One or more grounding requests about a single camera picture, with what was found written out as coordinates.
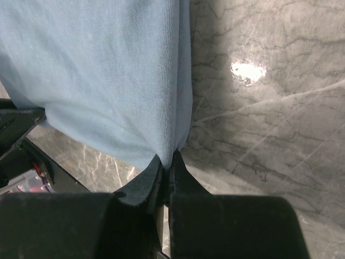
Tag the teal blue t shirt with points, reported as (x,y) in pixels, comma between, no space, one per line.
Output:
(114,75)

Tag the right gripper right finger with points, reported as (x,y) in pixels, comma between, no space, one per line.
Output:
(204,225)

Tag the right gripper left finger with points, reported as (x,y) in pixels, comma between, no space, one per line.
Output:
(124,224)

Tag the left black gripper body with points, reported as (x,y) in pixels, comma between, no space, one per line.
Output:
(24,166)

